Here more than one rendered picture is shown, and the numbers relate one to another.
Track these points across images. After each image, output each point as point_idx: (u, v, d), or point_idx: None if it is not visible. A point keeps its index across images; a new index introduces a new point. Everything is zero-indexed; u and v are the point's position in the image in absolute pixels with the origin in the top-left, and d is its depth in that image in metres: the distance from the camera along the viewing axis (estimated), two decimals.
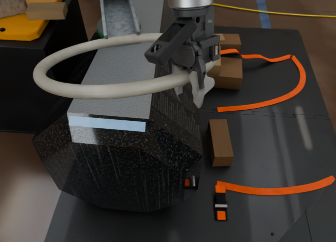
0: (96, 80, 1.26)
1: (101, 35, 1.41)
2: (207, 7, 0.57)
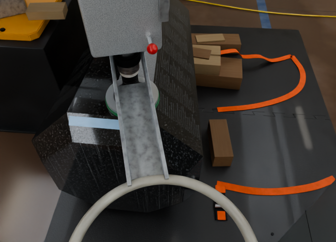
0: (96, 80, 1.26)
1: None
2: None
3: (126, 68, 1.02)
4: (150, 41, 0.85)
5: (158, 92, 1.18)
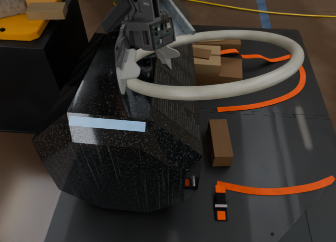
0: (96, 80, 1.26)
1: None
2: None
3: None
4: None
5: None
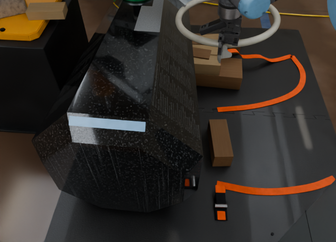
0: (96, 80, 1.26)
1: None
2: (232, 19, 1.11)
3: None
4: None
5: None
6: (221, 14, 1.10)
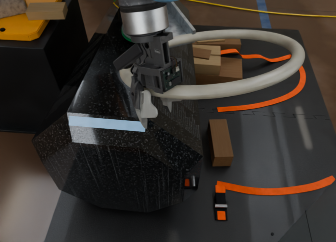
0: (96, 80, 1.26)
1: None
2: (141, 36, 0.56)
3: None
4: None
5: None
6: (123, 25, 0.57)
